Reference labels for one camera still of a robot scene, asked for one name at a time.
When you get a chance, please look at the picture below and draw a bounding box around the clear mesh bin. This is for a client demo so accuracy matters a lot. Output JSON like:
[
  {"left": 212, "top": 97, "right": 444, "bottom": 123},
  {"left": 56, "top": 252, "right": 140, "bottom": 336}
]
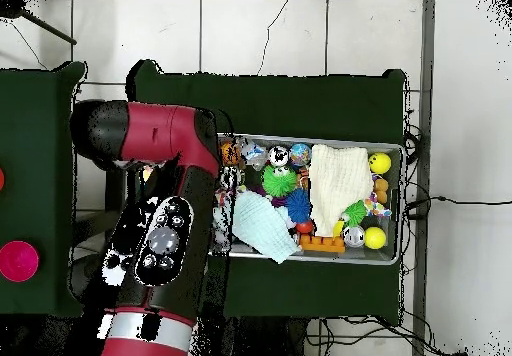
[{"left": 214, "top": 134, "right": 404, "bottom": 266}]

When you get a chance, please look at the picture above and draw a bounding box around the globe print ball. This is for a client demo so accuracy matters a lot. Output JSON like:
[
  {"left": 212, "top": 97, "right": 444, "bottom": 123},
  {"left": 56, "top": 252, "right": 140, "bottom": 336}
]
[{"left": 289, "top": 143, "right": 313, "bottom": 166}]

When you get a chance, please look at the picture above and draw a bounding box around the plain yellow ball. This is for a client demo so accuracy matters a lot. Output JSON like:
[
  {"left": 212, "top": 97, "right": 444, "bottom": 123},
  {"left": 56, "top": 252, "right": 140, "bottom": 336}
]
[{"left": 363, "top": 226, "right": 388, "bottom": 251}]

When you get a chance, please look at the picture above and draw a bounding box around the mint green cloth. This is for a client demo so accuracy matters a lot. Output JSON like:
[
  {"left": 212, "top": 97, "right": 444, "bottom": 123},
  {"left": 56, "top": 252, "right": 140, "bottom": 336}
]
[{"left": 231, "top": 190, "right": 303, "bottom": 264}]

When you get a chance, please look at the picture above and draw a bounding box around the orange toy brick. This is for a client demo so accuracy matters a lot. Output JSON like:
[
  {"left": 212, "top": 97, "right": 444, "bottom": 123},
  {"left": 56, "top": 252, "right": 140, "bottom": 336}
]
[{"left": 299, "top": 234, "right": 347, "bottom": 255}]

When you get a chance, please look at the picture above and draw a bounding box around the silver can with open top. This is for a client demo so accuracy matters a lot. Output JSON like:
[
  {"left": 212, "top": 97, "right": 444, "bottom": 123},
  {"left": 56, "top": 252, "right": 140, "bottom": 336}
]
[{"left": 267, "top": 145, "right": 290, "bottom": 169}]

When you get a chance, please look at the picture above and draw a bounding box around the blue spiky ball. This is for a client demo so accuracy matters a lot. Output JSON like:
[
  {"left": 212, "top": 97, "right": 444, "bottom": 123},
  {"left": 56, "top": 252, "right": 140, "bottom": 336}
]
[{"left": 286, "top": 189, "right": 313, "bottom": 224}]

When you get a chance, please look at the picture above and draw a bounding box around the small orange basketball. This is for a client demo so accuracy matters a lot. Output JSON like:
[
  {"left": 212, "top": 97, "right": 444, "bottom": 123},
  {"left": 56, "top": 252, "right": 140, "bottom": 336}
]
[{"left": 222, "top": 142, "right": 245, "bottom": 168}]

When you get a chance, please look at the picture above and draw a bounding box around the yellow smiley ball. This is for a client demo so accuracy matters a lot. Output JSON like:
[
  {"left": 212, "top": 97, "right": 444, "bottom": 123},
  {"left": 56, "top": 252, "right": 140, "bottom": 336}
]
[{"left": 367, "top": 151, "right": 393, "bottom": 176}]

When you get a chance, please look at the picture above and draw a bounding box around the green fuzzy toy with eyes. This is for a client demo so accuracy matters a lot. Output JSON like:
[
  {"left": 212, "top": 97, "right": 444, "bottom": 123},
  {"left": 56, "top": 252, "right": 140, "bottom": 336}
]
[{"left": 261, "top": 165, "right": 299, "bottom": 200}]

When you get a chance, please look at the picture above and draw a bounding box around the orange plush toy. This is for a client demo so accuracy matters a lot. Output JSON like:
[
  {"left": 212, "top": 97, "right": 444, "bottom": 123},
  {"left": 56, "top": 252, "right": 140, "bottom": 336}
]
[{"left": 372, "top": 176, "right": 391, "bottom": 205}]

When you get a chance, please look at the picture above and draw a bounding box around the black tripod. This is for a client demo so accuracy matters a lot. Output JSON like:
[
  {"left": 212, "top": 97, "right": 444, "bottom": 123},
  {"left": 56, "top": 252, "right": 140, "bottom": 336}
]
[{"left": 0, "top": 0, "right": 79, "bottom": 47}]

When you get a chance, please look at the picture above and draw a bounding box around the crushed clear plastic bottle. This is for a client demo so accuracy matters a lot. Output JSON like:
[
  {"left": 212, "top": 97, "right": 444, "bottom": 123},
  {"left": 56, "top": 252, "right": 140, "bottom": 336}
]
[{"left": 241, "top": 140, "right": 270, "bottom": 169}]

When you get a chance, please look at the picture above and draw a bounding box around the green spiky ball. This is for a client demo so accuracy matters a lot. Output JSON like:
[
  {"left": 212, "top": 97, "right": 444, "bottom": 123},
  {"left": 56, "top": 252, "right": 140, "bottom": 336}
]
[{"left": 345, "top": 201, "right": 369, "bottom": 228}]

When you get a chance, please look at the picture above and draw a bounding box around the cream yellow cloth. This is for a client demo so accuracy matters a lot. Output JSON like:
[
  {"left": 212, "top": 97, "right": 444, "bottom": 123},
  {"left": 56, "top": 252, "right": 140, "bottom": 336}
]
[{"left": 307, "top": 143, "right": 375, "bottom": 237}]

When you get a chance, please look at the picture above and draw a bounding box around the side table with green cloth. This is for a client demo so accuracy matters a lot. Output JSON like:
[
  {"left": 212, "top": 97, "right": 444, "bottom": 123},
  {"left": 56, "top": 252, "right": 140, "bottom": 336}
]
[{"left": 0, "top": 61, "right": 89, "bottom": 319}]

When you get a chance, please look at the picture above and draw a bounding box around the pink disc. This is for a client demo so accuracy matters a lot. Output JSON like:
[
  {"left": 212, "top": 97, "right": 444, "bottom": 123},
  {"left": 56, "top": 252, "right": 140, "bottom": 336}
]
[{"left": 0, "top": 240, "right": 41, "bottom": 284}]

